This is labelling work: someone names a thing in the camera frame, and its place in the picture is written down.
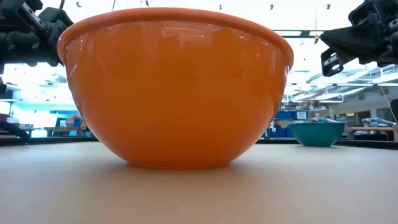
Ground blue storage bins with label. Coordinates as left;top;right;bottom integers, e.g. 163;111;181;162
275;110;308;120

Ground hanging yellow cable with plug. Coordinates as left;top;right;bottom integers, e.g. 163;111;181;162
313;0;320;44

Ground wooden workbench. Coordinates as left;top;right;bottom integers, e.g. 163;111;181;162
344;126;398;141

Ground wooden desk with clutter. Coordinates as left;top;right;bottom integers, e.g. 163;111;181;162
43;114;91;138

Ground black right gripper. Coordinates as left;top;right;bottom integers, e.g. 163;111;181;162
320;0;398;77

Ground teal plastic bowl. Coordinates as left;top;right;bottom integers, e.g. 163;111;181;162
287;121;346;147

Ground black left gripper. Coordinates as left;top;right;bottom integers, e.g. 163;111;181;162
0;0;74;74

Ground large orange plastic bowl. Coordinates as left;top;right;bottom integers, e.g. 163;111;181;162
57;7;295;170

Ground thick black cable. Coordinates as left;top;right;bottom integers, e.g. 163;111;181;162
0;120;30;141

